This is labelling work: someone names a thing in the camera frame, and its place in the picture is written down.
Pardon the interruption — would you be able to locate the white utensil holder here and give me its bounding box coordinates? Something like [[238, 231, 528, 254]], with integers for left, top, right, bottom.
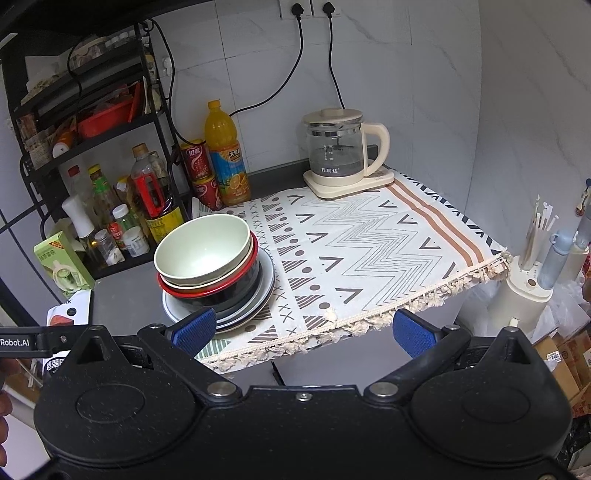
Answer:
[[485, 256, 552, 337]]

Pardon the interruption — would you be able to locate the white plate with blue print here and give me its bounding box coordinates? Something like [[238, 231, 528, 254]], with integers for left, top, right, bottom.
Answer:
[[163, 258, 274, 328]]

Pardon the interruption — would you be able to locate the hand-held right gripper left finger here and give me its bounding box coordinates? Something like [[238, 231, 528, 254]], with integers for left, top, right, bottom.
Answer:
[[62, 307, 243, 406]]

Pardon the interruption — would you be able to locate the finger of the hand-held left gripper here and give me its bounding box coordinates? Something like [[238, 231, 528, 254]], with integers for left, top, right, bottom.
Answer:
[[36, 324, 93, 356]]

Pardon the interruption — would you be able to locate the orange juice bottle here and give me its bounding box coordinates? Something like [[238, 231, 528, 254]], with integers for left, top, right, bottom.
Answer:
[[204, 100, 252, 207]]

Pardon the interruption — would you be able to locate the white plastic bottle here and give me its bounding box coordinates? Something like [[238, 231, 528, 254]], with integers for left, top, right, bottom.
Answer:
[[61, 194, 95, 238]]

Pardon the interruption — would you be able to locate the small clear jar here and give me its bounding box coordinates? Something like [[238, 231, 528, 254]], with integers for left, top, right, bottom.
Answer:
[[95, 229, 122, 267]]

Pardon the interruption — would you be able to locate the black power cable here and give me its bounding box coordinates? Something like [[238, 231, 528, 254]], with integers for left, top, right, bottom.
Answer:
[[322, 2, 346, 110], [228, 2, 305, 116]]

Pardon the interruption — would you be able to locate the pale green bowl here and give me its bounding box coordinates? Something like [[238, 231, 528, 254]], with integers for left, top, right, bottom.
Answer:
[[157, 231, 258, 292], [154, 213, 252, 288]]

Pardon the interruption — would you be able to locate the small white jar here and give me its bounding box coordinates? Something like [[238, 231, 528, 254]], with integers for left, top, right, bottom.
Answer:
[[122, 227, 151, 258]]

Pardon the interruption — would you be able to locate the white snack package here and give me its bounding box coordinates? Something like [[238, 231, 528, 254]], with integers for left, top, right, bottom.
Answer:
[[44, 290, 93, 377]]

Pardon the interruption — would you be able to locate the white wall socket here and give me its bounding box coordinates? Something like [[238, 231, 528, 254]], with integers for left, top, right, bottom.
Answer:
[[280, 0, 311, 20], [310, 0, 342, 18]]

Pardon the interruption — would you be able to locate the clear bottle red cap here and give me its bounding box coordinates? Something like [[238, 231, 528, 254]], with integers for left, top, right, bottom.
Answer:
[[68, 166, 93, 204]]

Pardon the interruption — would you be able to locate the patterned tasselled table mat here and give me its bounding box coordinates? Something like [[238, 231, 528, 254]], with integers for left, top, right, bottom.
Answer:
[[194, 178, 512, 374]]

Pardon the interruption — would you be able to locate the red drink can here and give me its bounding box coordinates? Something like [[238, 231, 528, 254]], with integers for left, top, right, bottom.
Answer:
[[191, 174, 223, 210], [179, 140, 213, 182]]

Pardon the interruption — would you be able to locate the cream white bottle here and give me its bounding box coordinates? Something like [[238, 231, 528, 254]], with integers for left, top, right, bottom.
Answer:
[[561, 242, 591, 287]]

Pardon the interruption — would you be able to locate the small bottle white cap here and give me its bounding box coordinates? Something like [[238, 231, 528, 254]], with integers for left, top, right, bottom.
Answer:
[[111, 204, 137, 250]]

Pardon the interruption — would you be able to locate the black metal rack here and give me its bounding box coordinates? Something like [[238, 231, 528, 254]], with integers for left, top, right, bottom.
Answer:
[[0, 21, 192, 280]]

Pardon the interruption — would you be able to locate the blue bottle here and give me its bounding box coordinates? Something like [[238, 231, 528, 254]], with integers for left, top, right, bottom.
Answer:
[[538, 228, 575, 289]]

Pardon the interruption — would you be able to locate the bundle of chopsticks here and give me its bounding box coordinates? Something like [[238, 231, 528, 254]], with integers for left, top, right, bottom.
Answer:
[[519, 194, 561, 271]]

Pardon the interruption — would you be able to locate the green label bottle yellow cap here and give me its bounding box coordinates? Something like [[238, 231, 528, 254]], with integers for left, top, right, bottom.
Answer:
[[88, 165, 121, 222]]

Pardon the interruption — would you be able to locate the red and black bowl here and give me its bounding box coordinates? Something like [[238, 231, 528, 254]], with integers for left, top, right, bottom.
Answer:
[[158, 247, 260, 309]]

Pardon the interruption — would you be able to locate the green cardboard box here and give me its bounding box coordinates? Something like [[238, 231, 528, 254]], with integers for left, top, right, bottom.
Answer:
[[33, 231, 95, 301]]

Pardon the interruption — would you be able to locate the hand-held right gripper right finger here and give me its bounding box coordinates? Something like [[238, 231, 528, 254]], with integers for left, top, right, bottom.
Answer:
[[365, 308, 532, 406]]

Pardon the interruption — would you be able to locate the red plastic basket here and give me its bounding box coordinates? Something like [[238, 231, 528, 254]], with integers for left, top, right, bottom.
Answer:
[[76, 98, 132, 139]]

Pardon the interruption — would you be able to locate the person's left hand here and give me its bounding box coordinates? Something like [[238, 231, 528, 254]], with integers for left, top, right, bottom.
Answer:
[[0, 390, 12, 457]]

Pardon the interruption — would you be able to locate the glass kettle with cream handle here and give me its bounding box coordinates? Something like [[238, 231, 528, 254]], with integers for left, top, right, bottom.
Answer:
[[302, 108, 391, 178]]

